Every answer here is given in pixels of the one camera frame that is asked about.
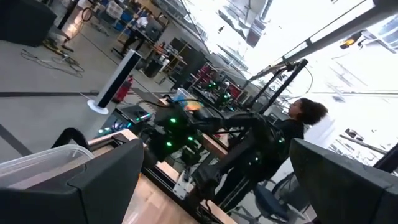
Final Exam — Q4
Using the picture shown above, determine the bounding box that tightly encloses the black waste bin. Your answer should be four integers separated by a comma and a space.
143, 58, 164, 79

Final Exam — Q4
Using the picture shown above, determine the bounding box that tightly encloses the black overhead gantry frame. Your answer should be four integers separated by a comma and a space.
245, 58, 310, 116

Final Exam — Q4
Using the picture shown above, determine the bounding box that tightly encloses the black storage cabinet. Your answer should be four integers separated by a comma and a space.
167, 37, 206, 91

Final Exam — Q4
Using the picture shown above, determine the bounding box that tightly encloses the white mounting plate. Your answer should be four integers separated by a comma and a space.
172, 172, 194, 201

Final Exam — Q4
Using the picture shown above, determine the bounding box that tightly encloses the blue office chair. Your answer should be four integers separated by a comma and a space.
228, 172, 310, 224

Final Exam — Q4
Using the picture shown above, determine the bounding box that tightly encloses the black frame clamp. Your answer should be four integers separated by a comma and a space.
51, 126, 91, 151

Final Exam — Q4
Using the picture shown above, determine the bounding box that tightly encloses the black lit computer tower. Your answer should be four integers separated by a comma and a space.
98, 104, 154, 137

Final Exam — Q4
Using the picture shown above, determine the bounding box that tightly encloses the white black tower fan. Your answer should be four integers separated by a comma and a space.
86, 49, 142, 116

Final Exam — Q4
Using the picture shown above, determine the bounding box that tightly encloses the black equipment case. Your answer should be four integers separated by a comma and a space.
0, 0, 58, 48

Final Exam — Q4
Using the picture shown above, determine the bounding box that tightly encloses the clear background storage bin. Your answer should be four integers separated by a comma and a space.
170, 88, 203, 112

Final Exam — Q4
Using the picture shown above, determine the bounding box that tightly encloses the tall clear plastic container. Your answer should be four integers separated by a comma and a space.
0, 144, 95, 189

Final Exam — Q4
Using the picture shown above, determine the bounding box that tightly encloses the person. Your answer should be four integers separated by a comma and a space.
214, 98, 329, 212
120, 14, 150, 55

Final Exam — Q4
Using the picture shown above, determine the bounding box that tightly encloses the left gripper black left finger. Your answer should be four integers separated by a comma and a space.
0, 139, 145, 224

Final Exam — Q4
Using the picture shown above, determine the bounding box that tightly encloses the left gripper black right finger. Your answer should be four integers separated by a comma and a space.
289, 138, 398, 224

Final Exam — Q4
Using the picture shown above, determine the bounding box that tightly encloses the red fire extinguisher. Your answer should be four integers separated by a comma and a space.
111, 74, 135, 104

